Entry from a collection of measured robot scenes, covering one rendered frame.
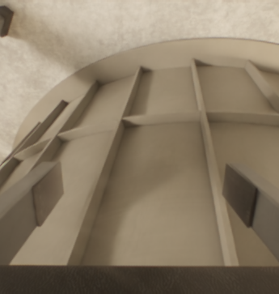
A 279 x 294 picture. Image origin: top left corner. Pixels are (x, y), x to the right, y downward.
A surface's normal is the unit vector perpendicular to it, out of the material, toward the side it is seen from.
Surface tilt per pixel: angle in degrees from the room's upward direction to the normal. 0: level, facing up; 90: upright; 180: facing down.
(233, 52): 0
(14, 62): 0
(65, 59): 0
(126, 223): 90
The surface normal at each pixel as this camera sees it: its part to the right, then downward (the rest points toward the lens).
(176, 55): -0.13, 0.63
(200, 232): -0.11, -0.78
